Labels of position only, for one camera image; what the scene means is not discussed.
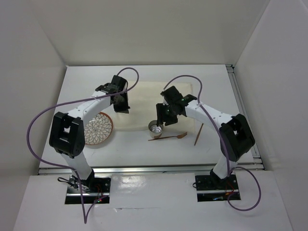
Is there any silver metal cup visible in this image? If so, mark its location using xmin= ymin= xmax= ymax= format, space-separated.
xmin=148 ymin=120 xmax=164 ymax=139

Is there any cream cloth placemat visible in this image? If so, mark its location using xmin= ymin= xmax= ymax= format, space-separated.
xmin=104 ymin=81 xmax=195 ymax=133

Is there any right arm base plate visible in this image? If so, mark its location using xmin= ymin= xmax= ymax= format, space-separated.
xmin=192 ymin=175 xmax=241 ymax=202

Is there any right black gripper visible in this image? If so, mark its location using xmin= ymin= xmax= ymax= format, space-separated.
xmin=156 ymin=103 xmax=178 ymax=127

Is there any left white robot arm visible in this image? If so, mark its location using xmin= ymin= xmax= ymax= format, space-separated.
xmin=49 ymin=75 xmax=130 ymax=192

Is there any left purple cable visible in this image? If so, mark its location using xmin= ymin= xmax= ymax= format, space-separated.
xmin=26 ymin=67 xmax=140 ymax=224

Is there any aluminium rail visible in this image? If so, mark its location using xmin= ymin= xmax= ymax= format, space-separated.
xmin=38 ymin=163 xmax=264 ymax=175
xmin=226 ymin=64 xmax=263 ymax=167

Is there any copper knife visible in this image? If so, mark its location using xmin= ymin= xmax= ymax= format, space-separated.
xmin=194 ymin=123 xmax=204 ymax=146

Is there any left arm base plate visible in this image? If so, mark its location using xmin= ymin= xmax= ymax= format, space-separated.
xmin=57 ymin=176 xmax=111 ymax=205

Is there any aluminium front rail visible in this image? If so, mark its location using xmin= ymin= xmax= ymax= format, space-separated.
xmin=38 ymin=163 xmax=264 ymax=175

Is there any aluminium right side rail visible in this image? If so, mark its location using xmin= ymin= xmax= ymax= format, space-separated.
xmin=226 ymin=64 xmax=263 ymax=167

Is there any floral patterned ceramic plate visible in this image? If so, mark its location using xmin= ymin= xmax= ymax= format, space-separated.
xmin=84 ymin=112 xmax=114 ymax=145

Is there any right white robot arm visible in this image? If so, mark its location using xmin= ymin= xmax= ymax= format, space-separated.
xmin=156 ymin=86 xmax=255 ymax=189

